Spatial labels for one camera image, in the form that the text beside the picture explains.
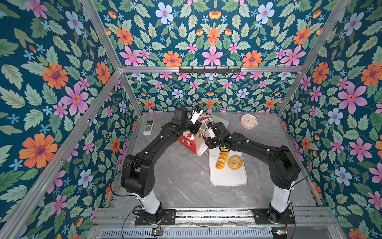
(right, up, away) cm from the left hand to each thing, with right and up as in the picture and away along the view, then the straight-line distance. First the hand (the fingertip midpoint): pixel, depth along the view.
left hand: (203, 119), depth 83 cm
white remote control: (-41, -5, +26) cm, 48 cm away
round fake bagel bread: (+20, -28, +6) cm, 35 cm away
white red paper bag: (-4, -14, +1) cm, 15 cm away
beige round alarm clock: (+35, -1, +28) cm, 45 cm away
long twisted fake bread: (+12, -25, +9) cm, 29 cm away
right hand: (+2, -13, +8) cm, 15 cm away
